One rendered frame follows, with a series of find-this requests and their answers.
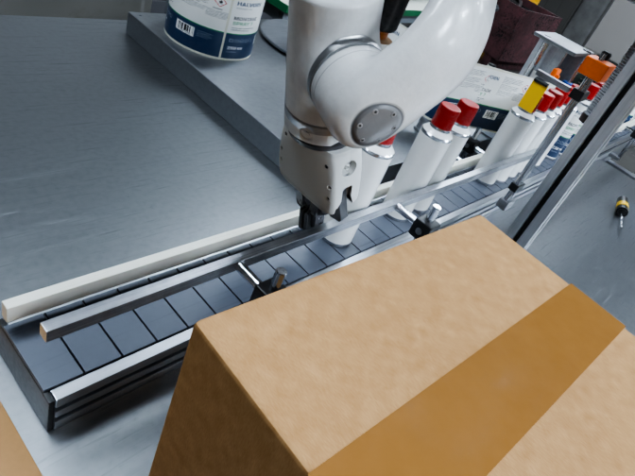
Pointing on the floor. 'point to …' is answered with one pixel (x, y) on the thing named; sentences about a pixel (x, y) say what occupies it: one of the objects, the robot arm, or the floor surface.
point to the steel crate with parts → (516, 33)
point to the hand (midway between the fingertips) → (312, 215)
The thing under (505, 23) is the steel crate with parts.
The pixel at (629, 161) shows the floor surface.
